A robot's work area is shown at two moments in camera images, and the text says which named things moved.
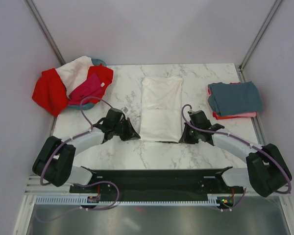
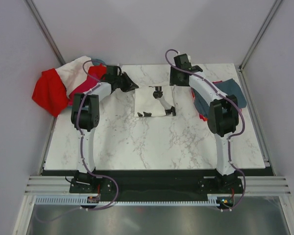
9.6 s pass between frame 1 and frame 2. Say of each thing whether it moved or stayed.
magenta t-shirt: stayed
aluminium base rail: stayed
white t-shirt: moved
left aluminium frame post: stayed
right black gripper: moved
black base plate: stayed
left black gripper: moved
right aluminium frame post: stayed
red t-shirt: stayed
